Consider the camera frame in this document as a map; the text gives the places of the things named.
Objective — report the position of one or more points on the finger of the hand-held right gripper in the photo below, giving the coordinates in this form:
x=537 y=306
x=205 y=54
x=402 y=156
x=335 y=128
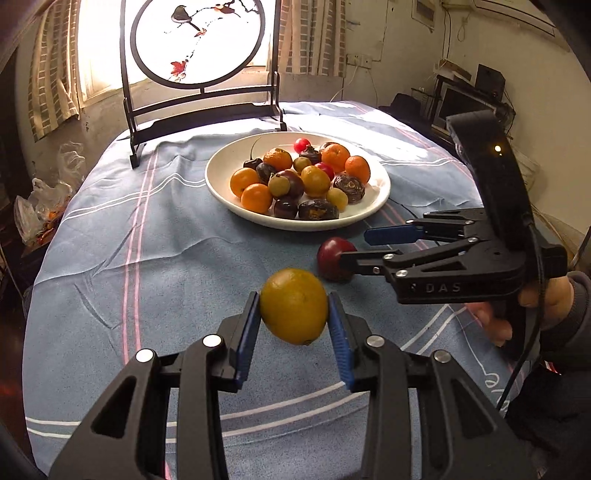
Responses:
x=388 y=234
x=364 y=262

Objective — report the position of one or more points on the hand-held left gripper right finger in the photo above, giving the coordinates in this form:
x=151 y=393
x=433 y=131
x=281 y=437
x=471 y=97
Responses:
x=340 y=341

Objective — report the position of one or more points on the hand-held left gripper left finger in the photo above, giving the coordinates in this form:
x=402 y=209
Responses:
x=244 y=341

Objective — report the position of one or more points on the white round plate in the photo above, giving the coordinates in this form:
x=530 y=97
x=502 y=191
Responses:
x=369 y=196

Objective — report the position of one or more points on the large yellow-green citrus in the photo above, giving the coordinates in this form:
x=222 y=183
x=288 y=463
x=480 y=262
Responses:
x=294 y=305

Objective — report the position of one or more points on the small yellow-green fruit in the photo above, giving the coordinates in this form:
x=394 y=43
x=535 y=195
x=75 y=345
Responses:
x=337 y=198
x=302 y=164
x=278 y=185

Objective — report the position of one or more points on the wrinkled brown passion fruit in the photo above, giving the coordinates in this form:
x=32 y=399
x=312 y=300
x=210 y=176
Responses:
x=265 y=171
x=349 y=187
x=311 y=154
x=318 y=210

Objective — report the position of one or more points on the small orange mandarin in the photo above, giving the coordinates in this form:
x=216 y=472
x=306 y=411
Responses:
x=315 y=180

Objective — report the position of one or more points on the large orange mandarin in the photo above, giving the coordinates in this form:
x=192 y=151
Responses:
x=335 y=157

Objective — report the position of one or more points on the dark cherry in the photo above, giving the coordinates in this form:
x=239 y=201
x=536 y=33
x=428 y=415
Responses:
x=286 y=207
x=251 y=163

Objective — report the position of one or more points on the small red cherry tomato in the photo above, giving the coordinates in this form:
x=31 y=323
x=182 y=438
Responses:
x=301 y=144

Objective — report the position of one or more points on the person's right forearm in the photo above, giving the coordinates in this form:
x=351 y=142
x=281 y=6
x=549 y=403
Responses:
x=568 y=392

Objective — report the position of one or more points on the person's right hand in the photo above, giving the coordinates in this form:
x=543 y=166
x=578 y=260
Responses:
x=558 y=300

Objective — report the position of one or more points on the dark red plum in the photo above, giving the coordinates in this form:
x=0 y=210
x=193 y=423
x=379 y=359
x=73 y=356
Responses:
x=294 y=184

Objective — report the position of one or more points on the blue striped tablecloth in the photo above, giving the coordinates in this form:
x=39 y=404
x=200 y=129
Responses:
x=161 y=277

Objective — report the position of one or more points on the black hat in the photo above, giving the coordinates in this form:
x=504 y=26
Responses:
x=406 y=104

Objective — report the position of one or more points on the black metal rack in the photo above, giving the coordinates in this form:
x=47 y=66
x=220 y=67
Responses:
x=431 y=99

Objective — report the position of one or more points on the computer monitor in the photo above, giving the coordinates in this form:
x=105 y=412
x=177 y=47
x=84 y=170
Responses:
x=461 y=104

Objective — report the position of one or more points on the black speaker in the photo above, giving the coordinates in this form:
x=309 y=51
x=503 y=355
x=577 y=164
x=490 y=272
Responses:
x=490 y=78

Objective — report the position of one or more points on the checked beige curtain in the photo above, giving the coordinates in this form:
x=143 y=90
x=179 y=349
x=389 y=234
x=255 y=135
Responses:
x=318 y=37
x=53 y=69

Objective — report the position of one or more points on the white electrical box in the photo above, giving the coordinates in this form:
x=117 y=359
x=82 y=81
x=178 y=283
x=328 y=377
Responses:
x=425 y=9

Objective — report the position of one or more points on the clear plastic bag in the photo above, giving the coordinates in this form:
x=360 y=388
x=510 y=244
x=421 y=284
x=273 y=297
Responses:
x=71 y=161
x=37 y=207

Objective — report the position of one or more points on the white air conditioner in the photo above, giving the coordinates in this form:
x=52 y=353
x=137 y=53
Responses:
x=517 y=14

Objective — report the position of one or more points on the round bird painting screen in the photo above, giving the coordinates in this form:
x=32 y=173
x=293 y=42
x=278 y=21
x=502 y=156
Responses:
x=198 y=37

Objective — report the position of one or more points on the white wall socket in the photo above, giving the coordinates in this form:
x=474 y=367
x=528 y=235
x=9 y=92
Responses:
x=359 y=60

